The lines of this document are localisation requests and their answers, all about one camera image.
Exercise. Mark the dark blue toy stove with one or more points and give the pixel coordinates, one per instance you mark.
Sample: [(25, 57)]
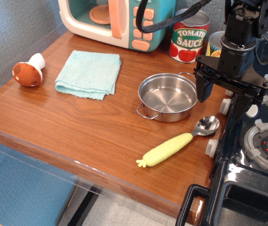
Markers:
[(238, 192)]

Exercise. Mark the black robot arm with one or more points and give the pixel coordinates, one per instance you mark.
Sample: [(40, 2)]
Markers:
[(246, 23)]

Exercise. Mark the pineapple slices can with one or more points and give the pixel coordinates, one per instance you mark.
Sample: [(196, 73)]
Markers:
[(214, 44)]

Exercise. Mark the spoon with yellow-green handle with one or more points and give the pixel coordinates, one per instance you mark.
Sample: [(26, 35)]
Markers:
[(204, 127)]

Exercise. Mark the teal toy microwave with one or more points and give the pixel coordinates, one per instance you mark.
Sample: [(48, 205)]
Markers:
[(109, 21)]

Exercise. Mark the light blue napkin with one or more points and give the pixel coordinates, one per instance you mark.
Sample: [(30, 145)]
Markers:
[(89, 75)]

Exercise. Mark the brown plush mushroom toy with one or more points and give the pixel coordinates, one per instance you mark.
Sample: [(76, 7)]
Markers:
[(29, 74)]

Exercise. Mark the small steel pot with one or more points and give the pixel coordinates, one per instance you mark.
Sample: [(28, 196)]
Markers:
[(167, 97)]

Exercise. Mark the tomato sauce can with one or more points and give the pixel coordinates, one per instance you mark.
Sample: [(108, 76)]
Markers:
[(188, 37)]

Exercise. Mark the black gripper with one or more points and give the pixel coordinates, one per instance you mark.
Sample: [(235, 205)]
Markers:
[(234, 71)]

